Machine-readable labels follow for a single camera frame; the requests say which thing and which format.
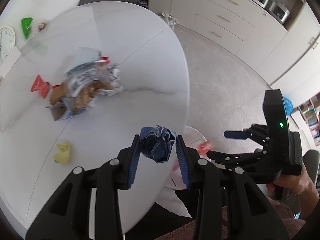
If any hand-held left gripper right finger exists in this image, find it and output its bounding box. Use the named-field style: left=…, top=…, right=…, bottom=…
left=175, top=135, right=290, bottom=240

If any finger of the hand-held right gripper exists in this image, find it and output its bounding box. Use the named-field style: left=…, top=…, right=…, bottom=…
left=207, top=150, right=269, bottom=170
left=224, top=124, right=272, bottom=147

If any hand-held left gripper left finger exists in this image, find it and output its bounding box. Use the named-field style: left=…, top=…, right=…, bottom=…
left=25, top=134, right=142, bottom=240

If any small red wrapper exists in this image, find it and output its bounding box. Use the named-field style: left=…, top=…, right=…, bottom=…
left=197, top=141, right=214, bottom=155

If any dark blue paper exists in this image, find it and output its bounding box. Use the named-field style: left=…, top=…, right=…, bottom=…
left=139, top=124, right=177, bottom=164

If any white slotted waste bin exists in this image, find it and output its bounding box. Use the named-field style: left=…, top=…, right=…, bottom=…
left=164, top=126, right=208, bottom=189

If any light blue face mask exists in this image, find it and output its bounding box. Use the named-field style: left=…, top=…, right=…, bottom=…
left=67, top=47, right=100, bottom=72

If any person's right forearm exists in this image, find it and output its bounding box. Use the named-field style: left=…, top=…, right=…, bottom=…
left=291, top=185, right=319, bottom=219

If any person's right hand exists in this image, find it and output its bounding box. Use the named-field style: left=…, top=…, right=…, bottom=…
left=265, top=160, right=313, bottom=196

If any blue plastic bag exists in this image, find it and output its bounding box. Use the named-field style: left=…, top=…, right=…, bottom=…
left=282, top=96, right=294, bottom=115

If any bookshelf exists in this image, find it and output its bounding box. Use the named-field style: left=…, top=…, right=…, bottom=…
left=297, top=97, right=320, bottom=147

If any dark chair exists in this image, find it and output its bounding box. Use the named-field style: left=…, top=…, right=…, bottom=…
left=302, top=149, right=320, bottom=188

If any crumpled yellow paper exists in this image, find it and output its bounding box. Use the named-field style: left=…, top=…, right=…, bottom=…
left=53, top=141, right=72, bottom=165

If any blue and white packet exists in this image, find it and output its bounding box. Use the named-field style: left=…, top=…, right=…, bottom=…
left=62, top=97, right=96, bottom=118

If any maroon cloth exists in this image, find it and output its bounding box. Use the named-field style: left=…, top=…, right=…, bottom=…
left=155, top=197, right=309, bottom=240

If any brown paper bag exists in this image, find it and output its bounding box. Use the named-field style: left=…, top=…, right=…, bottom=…
left=49, top=80, right=113, bottom=113

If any open cardboard box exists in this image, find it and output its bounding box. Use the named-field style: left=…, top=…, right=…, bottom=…
left=45, top=97, right=68, bottom=122

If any red and white wrapper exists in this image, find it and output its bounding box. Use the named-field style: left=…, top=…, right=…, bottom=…
left=96, top=52, right=111, bottom=66

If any white drawer cabinet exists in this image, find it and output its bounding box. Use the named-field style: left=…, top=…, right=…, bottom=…
left=172, top=0, right=288, bottom=71

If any red packet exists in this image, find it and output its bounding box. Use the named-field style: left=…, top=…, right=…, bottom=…
left=30, top=74, right=50, bottom=98

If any silver toaster oven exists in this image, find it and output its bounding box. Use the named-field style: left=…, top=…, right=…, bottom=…
left=265, top=0, right=290, bottom=25

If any white cloth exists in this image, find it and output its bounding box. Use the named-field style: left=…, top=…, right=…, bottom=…
left=162, top=12, right=178, bottom=29

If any clear plastic packaging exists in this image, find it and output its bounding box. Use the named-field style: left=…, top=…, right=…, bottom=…
left=21, top=34, right=48, bottom=57

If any green wrapper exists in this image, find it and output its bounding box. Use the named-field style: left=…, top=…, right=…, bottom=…
left=21, top=17, right=34, bottom=39

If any white wall clock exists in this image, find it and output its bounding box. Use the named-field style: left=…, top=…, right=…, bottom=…
left=0, top=26, right=16, bottom=64

